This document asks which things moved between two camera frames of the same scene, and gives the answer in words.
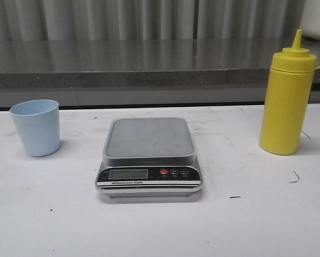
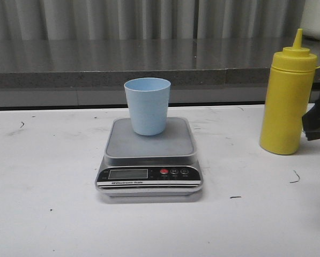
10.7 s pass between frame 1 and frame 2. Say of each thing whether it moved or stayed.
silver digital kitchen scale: stayed
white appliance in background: stayed
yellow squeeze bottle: stayed
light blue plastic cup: moved
